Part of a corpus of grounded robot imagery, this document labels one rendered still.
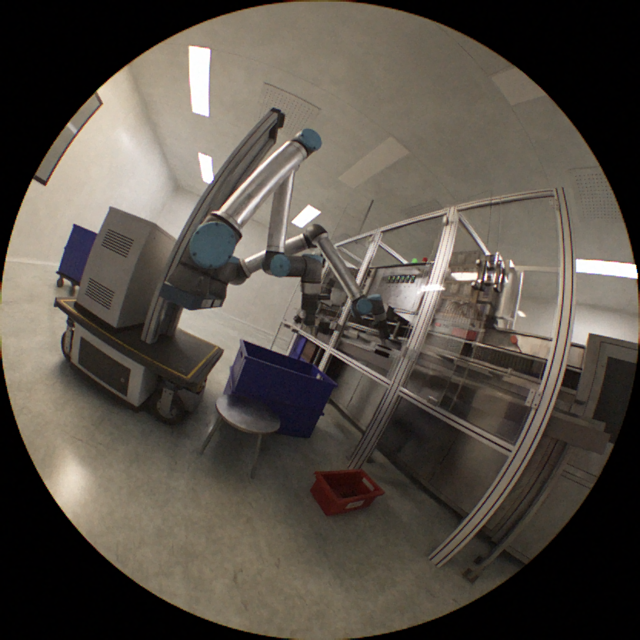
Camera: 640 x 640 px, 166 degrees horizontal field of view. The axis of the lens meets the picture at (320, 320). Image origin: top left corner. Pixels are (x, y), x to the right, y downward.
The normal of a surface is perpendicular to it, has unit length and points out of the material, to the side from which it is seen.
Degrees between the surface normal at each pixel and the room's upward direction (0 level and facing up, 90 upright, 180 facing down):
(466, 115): 180
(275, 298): 90
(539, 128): 180
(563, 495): 90
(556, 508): 90
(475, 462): 90
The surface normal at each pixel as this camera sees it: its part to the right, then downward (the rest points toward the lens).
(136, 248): 0.25, 0.07
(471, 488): -0.84, -0.37
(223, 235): 0.55, 0.30
